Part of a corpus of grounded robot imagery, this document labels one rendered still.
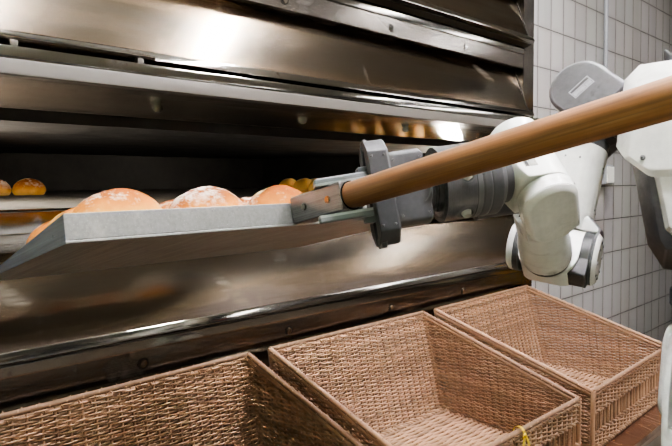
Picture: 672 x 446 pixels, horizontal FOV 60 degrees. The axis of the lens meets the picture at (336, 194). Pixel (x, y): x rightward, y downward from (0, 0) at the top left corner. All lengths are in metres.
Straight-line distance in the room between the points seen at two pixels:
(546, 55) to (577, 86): 1.37
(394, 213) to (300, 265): 0.81
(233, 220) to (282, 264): 0.75
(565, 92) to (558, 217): 0.36
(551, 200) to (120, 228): 0.46
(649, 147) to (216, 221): 0.60
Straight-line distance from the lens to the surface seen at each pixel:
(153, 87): 1.05
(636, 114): 0.47
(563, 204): 0.71
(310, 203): 0.67
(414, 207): 0.65
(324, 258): 1.48
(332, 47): 1.53
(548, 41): 2.43
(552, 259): 0.85
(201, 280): 1.28
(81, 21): 1.18
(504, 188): 0.67
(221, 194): 0.67
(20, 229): 1.13
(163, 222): 0.61
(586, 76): 1.04
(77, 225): 0.58
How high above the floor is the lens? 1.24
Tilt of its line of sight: 2 degrees down
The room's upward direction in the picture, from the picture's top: straight up
